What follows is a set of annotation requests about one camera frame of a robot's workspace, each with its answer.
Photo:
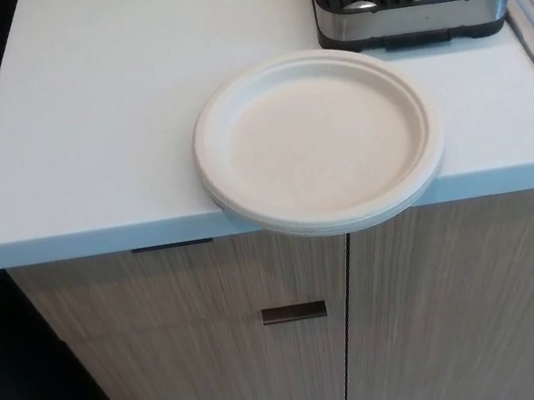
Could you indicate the white paper plate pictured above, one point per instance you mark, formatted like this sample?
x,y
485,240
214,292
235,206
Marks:
x,y
314,142

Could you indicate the silver spoon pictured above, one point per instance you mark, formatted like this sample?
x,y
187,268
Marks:
x,y
359,6

